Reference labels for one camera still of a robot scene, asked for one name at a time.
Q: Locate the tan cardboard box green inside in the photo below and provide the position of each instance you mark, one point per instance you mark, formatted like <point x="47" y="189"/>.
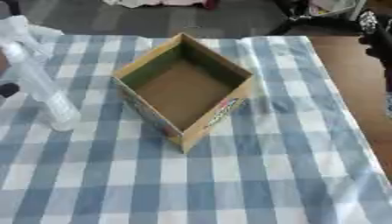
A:
<point x="184" y="93"/>

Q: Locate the white and pink cloth pile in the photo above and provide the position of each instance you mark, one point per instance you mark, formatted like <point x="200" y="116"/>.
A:
<point x="153" y="2"/>

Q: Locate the black tripod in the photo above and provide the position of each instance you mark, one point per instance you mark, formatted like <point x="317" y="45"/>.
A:
<point x="296" y="19"/>

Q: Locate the white bag with colourful print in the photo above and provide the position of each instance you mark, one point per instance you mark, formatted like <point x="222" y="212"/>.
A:
<point x="331" y="7"/>

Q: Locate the white plastic bag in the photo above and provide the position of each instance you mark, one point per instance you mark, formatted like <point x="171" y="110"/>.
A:
<point x="23" y="30"/>

